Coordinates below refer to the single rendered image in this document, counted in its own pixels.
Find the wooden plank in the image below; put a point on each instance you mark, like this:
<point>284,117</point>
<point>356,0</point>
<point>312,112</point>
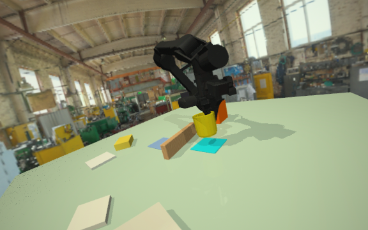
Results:
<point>171,146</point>

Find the yellow cup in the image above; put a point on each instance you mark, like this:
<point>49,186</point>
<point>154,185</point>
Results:
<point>205,125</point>

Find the yellow rectangular block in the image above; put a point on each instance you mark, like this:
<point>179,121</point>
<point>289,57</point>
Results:
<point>124,142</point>

